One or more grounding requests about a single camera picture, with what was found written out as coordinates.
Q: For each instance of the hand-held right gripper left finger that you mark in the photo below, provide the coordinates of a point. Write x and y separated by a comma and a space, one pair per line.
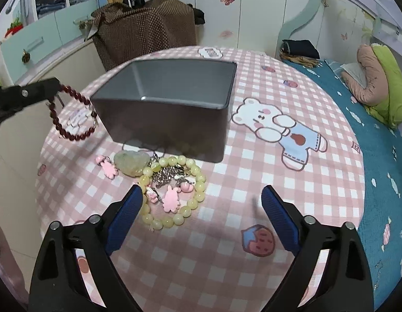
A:
126, 221

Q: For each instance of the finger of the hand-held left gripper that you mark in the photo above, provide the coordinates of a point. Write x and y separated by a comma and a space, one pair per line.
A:
35, 92

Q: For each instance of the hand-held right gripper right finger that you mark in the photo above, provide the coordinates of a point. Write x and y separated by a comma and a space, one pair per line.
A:
280, 221

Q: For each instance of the green jade pendant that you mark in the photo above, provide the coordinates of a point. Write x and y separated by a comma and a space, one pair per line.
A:
131, 164

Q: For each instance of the grey metal tin box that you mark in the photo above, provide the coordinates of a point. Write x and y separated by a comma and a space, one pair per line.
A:
162, 130

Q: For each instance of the pine cone ornament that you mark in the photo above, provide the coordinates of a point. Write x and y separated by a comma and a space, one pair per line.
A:
25, 57
82, 24

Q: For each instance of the pink checkered bear tablecloth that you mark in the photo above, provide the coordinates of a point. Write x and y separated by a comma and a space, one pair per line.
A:
220, 201

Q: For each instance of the white low cabinet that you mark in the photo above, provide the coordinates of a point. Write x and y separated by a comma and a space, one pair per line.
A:
32, 156

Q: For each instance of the mint drawer cabinet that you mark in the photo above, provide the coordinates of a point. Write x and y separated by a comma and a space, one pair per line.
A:
58, 29

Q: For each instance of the red and green plush toy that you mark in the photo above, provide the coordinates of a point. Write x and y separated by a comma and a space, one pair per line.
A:
14, 27

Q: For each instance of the pink peach charm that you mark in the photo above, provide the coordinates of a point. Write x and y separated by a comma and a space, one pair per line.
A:
187, 186

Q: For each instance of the folded jeans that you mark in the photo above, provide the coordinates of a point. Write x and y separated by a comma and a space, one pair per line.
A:
50, 8

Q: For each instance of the blue patterned bed quilt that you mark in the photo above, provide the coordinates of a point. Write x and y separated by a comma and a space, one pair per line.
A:
366, 169

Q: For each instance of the brown dotted cloth cover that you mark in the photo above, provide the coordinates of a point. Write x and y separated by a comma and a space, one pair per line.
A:
145, 32

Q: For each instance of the tan folded clothing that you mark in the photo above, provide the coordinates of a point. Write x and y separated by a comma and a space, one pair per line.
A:
301, 61

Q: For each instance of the white pillow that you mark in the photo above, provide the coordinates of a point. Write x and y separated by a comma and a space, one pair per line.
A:
352, 71

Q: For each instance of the pink and green rolled blanket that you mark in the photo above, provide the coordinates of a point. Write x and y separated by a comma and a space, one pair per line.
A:
382, 81

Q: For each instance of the dark folded clothes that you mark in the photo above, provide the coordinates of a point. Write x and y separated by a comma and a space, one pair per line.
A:
301, 48

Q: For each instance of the black clothing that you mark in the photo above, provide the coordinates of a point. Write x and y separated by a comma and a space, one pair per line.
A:
199, 16

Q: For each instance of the small butterfly sticker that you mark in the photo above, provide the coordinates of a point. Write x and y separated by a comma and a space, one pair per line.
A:
343, 35

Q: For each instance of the mint bed frame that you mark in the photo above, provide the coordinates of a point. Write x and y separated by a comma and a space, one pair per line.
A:
298, 16

